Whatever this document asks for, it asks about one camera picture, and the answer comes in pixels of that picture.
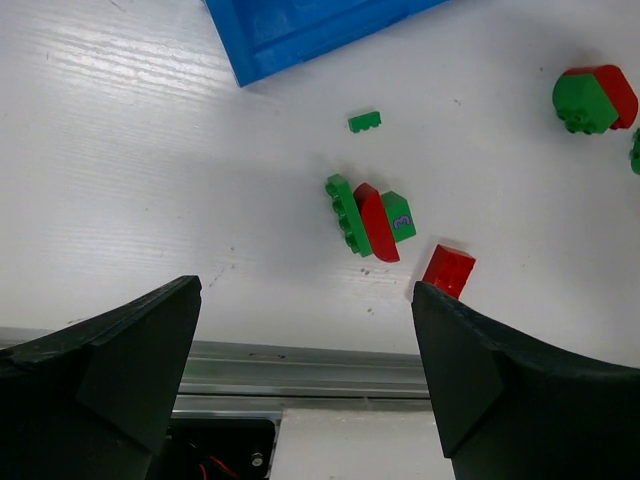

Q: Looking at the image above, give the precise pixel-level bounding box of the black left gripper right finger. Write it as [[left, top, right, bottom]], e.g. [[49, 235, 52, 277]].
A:
[[412, 282, 639, 479]]

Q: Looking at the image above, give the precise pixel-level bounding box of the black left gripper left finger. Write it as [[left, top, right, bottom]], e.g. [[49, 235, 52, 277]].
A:
[[1, 276, 202, 479]]

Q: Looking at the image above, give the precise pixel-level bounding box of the red two by four lego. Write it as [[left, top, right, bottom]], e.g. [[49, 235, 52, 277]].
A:
[[422, 244, 476, 299]]

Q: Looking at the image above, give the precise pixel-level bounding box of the red rounded lego brick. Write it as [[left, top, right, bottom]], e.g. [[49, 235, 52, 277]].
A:
[[354, 183, 400, 263]]

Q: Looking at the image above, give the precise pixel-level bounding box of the green numbered lego brick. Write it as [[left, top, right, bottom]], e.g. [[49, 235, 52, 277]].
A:
[[381, 191, 416, 243]]

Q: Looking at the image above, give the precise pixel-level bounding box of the long green lego plate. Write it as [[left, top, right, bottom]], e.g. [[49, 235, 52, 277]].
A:
[[325, 174, 373, 257]]

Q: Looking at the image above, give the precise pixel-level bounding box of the large red green lego assembly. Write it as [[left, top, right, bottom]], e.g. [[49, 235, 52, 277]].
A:
[[629, 129, 640, 175]]

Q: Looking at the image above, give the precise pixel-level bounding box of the small flat green lego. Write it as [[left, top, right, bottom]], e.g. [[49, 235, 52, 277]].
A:
[[348, 110, 382, 134]]

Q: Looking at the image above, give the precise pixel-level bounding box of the red green rounded lego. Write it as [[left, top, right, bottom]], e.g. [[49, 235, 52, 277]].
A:
[[552, 64, 639, 135]]

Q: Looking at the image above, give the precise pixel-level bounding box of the blue plastic divided bin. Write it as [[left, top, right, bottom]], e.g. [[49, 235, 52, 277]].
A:
[[205, 0, 443, 87]]

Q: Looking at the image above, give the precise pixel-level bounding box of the aluminium frame rail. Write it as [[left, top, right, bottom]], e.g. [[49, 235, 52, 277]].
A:
[[1, 329, 431, 418]]

